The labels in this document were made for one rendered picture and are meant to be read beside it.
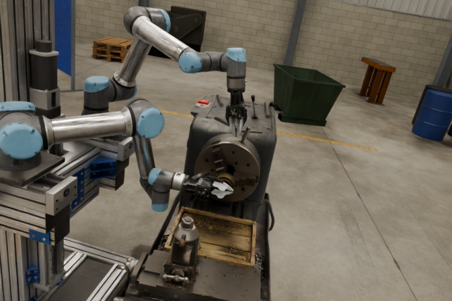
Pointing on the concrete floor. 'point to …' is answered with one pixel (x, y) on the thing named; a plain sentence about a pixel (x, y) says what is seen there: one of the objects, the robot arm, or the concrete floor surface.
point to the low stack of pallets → (111, 48)
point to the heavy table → (376, 80)
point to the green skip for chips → (304, 95)
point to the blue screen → (65, 19)
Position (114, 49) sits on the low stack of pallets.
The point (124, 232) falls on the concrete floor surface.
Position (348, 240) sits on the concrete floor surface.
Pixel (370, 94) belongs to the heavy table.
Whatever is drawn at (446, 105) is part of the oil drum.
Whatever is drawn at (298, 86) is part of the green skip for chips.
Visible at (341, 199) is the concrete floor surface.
